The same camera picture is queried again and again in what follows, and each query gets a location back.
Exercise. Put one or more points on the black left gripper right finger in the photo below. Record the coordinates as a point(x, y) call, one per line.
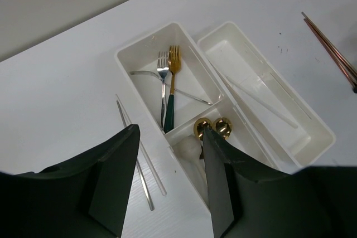
point(224, 163)

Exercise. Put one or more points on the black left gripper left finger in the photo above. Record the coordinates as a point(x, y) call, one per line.
point(84, 196)

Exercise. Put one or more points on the silver chopstick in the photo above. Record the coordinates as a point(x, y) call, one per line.
point(138, 166)
point(264, 104)
point(144, 152)

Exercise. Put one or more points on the white plastic spoon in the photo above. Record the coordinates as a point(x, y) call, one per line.
point(190, 150)

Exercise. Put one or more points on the gold spoon green handle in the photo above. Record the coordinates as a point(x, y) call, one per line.
point(223, 127)
point(199, 127)

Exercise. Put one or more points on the small silver fork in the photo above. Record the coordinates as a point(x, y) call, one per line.
point(163, 69)

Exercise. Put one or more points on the copper chopstick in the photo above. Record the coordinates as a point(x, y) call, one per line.
point(337, 59)
point(331, 44)

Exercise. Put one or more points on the gold fork green handle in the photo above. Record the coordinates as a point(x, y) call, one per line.
point(174, 67)

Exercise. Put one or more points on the white narrow tray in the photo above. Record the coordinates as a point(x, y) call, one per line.
point(232, 54)

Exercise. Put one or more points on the white divided utensil tray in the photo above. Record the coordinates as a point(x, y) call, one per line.
point(199, 92)

